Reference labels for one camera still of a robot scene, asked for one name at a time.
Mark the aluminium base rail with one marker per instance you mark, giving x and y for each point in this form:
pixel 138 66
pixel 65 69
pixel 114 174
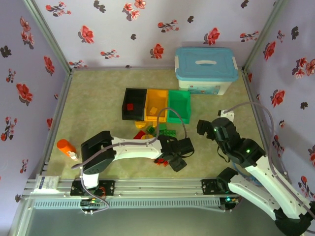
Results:
pixel 157 188

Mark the aluminium rail along wall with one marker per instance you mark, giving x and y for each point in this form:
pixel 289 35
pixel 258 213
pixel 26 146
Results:
pixel 110 69

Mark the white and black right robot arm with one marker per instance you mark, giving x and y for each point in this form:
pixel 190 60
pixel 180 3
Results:
pixel 253 194

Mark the aluminium corner post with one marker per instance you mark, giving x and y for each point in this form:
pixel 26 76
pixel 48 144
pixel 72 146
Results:
pixel 264 32
pixel 46 32

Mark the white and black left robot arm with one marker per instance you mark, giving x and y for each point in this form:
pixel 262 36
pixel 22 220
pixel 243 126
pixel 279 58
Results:
pixel 133 148

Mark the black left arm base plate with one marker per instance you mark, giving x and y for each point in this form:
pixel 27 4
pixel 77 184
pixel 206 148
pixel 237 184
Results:
pixel 108 188

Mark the orange bottle white cap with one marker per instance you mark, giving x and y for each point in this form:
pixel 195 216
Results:
pixel 64 147

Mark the black plastic bin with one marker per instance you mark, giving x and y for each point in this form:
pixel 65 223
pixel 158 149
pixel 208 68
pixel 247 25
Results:
pixel 134 98

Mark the white labelled box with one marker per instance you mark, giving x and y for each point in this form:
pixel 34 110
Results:
pixel 46 183

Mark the yellow round lego piece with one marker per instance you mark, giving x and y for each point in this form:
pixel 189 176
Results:
pixel 148 136

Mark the small green lego brick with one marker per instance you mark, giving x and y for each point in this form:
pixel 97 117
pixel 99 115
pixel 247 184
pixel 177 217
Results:
pixel 162 126

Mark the yellow plastic bin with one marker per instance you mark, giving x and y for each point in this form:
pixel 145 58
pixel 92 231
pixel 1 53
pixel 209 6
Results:
pixel 157 99

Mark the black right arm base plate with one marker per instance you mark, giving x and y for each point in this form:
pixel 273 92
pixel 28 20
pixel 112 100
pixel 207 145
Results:
pixel 209 187

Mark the yellow lego brick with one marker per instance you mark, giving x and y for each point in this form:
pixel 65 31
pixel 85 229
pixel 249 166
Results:
pixel 139 124
pixel 153 110

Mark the aluminium side rail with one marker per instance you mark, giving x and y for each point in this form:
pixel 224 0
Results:
pixel 57 118
pixel 253 103

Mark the white storage box blue lid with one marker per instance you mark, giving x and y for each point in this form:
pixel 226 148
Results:
pixel 205 66

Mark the red lego brick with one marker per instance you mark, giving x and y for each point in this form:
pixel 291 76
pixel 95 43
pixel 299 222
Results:
pixel 130 107
pixel 139 135
pixel 166 164
pixel 159 161

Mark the green plastic bin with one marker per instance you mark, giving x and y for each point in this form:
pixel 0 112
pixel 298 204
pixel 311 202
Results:
pixel 179 103

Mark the grey frame leg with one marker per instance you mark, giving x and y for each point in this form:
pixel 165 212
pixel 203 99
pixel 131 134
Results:
pixel 21 216

